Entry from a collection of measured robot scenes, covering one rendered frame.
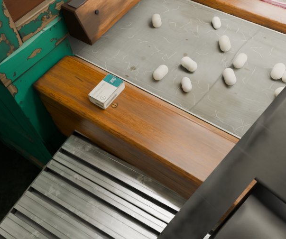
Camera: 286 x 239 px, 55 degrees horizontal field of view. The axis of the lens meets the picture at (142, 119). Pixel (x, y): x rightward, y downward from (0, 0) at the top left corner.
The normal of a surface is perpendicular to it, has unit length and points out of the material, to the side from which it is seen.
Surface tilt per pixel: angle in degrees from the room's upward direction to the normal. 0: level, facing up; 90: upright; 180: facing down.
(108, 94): 0
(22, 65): 90
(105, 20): 67
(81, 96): 0
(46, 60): 88
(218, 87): 0
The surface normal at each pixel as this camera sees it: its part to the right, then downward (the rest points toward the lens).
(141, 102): -0.03, -0.54
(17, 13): 0.83, 0.46
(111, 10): 0.76, 0.20
